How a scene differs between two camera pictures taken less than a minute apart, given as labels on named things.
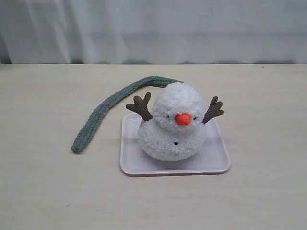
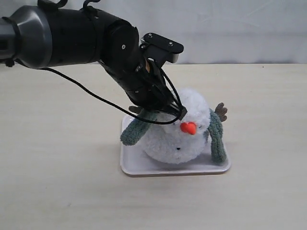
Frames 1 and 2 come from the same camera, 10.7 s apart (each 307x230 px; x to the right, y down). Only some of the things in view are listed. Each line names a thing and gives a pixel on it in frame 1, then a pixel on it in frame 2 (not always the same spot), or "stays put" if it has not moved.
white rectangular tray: [214, 157] stays put
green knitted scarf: [83, 134] → [132, 133]
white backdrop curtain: [153, 31] stays put
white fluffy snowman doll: [174, 131] stays put
